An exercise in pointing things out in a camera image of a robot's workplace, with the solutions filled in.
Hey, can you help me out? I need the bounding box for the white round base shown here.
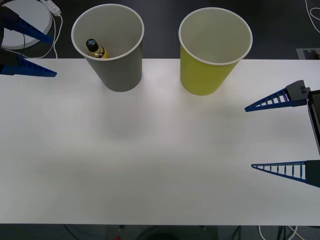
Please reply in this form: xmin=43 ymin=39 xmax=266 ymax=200
xmin=0 ymin=0 xmax=54 ymax=51

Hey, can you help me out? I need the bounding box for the white power strip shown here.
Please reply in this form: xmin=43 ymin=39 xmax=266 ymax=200
xmin=41 ymin=0 xmax=63 ymax=16

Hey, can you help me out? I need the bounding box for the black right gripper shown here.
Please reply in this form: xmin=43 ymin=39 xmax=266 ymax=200
xmin=244 ymin=79 xmax=320 ymax=189

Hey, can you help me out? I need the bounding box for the grey waste bin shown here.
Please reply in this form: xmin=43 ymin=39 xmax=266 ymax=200
xmin=70 ymin=3 xmax=145 ymax=93

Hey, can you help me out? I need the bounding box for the yellow bottle with black cap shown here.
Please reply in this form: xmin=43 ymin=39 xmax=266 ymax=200
xmin=85 ymin=38 xmax=111 ymax=59

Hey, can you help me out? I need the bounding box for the white cable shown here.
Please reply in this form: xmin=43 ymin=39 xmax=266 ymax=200
xmin=258 ymin=224 xmax=305 ymax=240
xmin=304 ymin=0 xmax=320 ymax=34
xmin=23 ymin=12 xmax=64 ymax=60

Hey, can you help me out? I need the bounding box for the grey floor socket box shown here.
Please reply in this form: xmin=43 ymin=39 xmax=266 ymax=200
xmin=296 ymin=47 xmax=320 ymax=60

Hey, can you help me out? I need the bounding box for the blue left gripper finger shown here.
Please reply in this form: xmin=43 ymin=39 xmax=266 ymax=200
xmin=0 ymin=6 xmax=54 ymax=44
xmin=0 ymin=48 xmax=58 ymax=78

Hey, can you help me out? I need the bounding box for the yellow-green waste bin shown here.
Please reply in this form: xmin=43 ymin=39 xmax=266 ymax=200
xmin=178 ymin=7 xmax=254 ymax=96

